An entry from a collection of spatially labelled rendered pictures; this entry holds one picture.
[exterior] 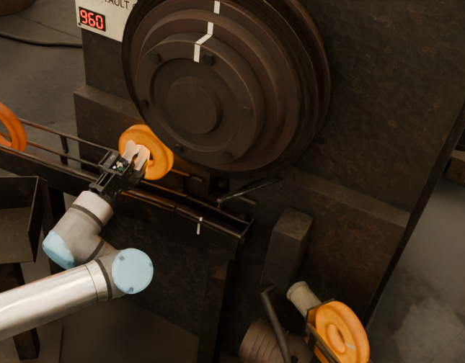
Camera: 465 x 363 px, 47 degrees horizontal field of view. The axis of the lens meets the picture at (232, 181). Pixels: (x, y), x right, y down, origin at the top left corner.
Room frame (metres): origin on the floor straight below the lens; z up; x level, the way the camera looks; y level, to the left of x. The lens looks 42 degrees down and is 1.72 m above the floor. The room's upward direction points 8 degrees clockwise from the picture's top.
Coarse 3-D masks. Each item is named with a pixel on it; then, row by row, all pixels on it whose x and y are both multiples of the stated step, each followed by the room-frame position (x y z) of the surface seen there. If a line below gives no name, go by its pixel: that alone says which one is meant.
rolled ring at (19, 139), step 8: (0, 104) 1.27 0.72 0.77; (0, 112) 1.24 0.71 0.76; (8, 112) 1.25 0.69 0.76; (8, 120) 1.23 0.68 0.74; (16, 120) 1.24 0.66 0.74; (8, 128) 1.23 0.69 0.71; (16, 128) 1.23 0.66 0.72; (0, 136) 1.29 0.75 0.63; (16, 136) 1.22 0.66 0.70; (24, 136) 1.24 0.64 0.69; (8, 144) 1.26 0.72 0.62; (16, 144) 1.22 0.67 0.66; (24, 144) 1.23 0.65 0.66
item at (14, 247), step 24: (0, 192) 1.01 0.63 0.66; (24, 192) 1.02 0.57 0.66; (0, 216) 0.98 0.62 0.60; (24, 216) 0.99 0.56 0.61; (0, 240) 0.90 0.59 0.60; (24, 240) 0.90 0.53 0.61; (0, 264) 0.88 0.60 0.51; (0, 288) 0.88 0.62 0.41; (24, 336) 0.88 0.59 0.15; (48, 336) 0.98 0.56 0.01; (0, 360) 0.87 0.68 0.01; (24, 360) 0.88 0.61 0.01; (48, 360) 0.89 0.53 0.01
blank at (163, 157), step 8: (128, 128) 1.10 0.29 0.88; (136, 128) 1.08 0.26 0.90; (144, 128) 1.08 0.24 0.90; (120, 136) 1.09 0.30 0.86; (128, 136) 1.08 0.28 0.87; (136, 136) 1.07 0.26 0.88; (144, 136) 1.06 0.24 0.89; (152, 136) 1.06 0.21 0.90; (120, 144) 1.08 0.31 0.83; (136, 144) 1.07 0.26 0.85; (144, 144) 1.06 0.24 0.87; (152, 144) 1.05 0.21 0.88; (160, 144) 1.05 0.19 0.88; (120, 152) 1.08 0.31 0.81; (152, 152) 1.05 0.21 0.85; (160, 152) 1.04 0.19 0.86; (168, 152) 1.05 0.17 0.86; (160, 160) 1.04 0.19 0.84; (168, 160) 1.04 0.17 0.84; (152, 168) 1.05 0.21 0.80; (160, 168) 1.04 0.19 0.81; (168, 168) 1.04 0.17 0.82; (144, 176) 1.06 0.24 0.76; (152, 176) 1.05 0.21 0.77; (160, 176) 1.04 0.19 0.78
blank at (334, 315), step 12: (324, 312) 0.72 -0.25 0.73; (336, 312) 0.70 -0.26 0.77; (348, 312) 0.70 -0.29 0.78; (324, 324) 0.71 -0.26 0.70; (336, 324) 0.69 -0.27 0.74; (348, 324) 0.67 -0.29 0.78; (360, 324) 0.67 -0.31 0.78; (324, 336) 0.70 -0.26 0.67; (336, 336) 0.70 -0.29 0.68; (348, 336) 0.65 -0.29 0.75; (360, 336) 0.65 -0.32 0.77; (336, 348) 0.67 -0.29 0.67; (348, 348) 0.64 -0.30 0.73; (360, 348) 0.63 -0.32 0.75; (348, 360) 0.63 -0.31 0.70; (360, 360) 0.62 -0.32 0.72
